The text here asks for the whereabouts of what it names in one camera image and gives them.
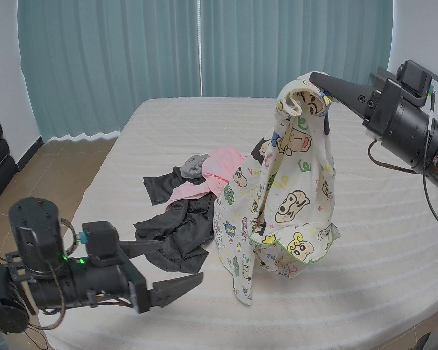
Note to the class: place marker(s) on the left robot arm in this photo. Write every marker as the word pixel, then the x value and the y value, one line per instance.
pixel 36 232

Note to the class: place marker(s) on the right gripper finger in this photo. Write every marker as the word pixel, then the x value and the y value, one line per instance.
pixel 350 93

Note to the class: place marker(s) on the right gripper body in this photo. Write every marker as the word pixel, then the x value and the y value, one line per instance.
pixel 405 133

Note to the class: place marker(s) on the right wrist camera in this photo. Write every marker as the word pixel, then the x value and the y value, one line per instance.
pixel 414 82

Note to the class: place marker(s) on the black garment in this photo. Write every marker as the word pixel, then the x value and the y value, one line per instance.
pixel 171 232

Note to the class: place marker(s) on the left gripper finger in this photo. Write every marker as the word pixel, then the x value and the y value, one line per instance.
pixel 138 248
pixel 168 292

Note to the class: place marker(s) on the white printed pyjama garment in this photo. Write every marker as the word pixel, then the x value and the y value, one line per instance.
pixel 299 166

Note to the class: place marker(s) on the grey garment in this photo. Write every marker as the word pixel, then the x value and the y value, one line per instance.
pixel 193 168

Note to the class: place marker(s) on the blue-green curtain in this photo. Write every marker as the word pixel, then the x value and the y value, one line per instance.
pixel 95 49
pixel 277 31

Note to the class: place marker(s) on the pink garment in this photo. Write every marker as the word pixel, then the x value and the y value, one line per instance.
pixel 219 166

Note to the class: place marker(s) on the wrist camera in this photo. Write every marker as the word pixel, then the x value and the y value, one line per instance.
pixel 100 241
pixel 414 82

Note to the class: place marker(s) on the bed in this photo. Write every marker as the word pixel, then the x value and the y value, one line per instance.
pixel 350 268

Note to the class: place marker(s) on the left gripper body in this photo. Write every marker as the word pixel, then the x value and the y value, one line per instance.
pixel 106 284

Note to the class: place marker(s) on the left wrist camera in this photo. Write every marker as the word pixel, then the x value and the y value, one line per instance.
pixel 100 241

